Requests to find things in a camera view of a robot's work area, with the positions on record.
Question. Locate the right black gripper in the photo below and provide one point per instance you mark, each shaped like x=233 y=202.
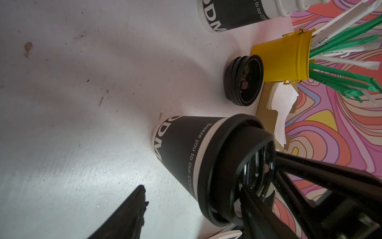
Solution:
x=359 y=216

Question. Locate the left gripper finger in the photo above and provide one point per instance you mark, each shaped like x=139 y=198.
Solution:
x=127 y=221

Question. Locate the black plastic cup lid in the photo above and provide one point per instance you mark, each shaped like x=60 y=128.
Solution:
x=241 y=152

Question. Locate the black white paper coffee cup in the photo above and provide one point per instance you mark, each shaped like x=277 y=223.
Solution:
x=180 y=144

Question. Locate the stack of paper coffee cups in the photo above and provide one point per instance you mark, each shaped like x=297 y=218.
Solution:
x=222 y=15

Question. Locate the silver black stapler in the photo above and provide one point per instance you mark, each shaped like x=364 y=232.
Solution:
x=235 y=234

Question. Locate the brown napkin holder box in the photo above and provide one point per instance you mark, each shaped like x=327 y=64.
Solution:
x=268 y=117

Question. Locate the white paper napkins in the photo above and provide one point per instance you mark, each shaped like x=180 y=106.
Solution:
x=282 y=99

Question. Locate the stack of black cup lids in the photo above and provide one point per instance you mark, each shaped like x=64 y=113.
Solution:
x=243 y=80

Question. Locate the yellow metal bucket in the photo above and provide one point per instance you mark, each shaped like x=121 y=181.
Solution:
x=286 y=59

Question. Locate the bundle of wrapped straws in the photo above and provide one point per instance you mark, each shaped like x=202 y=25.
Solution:
x=336 y=41

